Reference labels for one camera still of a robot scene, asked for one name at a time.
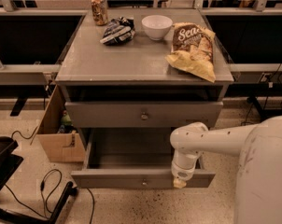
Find black floor cable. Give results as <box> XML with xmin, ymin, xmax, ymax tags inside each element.
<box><xmin>4</xmin><ymin>168</ymin><xmax>96</xmax><ymax>224</ymax></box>

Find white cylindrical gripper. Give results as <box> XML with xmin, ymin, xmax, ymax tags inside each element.
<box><xmin>171</xmin><ymin>150</ymin><xmax>201</xmax><ymax>189</ymax></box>

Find grey top drawer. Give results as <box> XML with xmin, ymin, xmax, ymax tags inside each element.
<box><xmin>65</xmin><ymin>102</ymin><xmax>223</xmax><ymax>128</ymax></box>

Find gold soda can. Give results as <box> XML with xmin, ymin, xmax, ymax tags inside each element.
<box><xmin>91</xmin><ymin>0</ymin><xmax>108</xmax><ymax>26</ymax></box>

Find yellow sea salt chip bag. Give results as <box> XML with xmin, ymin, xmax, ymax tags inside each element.
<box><xmin>165</xmin><ymin>22</ymin><xmax>216</xmax><ymax>83</ymax></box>

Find grey drawer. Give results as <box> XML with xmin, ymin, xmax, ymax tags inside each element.
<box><xmin>65</xmin><ymin>102</ymin><xmax>223</xmax><ymax>128</ymax></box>
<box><xmin>70</xmin><ymin>128</ymin><xmax>216</xmax><ymax>190</ymax></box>

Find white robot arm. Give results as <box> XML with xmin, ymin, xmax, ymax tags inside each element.
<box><xmin>170</xmin><ymin>116</ymin><xmax>282</xmax><ymax>224</ymax></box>

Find green bottle in box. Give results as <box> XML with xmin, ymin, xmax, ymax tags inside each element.
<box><xmin>61</xmin><ymin>110</ymin><xmax>72</xmax><ymax>126</ymax></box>

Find white ceramic bowl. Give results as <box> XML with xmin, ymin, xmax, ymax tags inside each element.
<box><xmin>142</xmin><ymin>15</ymin><xmax>173</xmax><ymax>40</ymax></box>

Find black chair base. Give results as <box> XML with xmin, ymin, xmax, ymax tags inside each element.
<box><xmin>0</xmin><ymin>136</ymin><xmax>77</xmax><ymax>224</ymax></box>

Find grey drawer cabinet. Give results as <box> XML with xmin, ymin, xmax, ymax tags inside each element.
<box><xmin>55</xmin><ymin>7</ymin><xmax>235</xmax><ymax>133</ymax></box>

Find cardboard box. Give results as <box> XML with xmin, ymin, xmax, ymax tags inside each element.
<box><xmin>36</xmin><ymin>86</ymin><xmax>85</xmax><ymax>162</ymax></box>

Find dark crumpled snack bag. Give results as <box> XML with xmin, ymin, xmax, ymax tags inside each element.
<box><xmin>100</xmin><ymin>17</ymin><xmax>135</xmax><ymax>46</ymax></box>

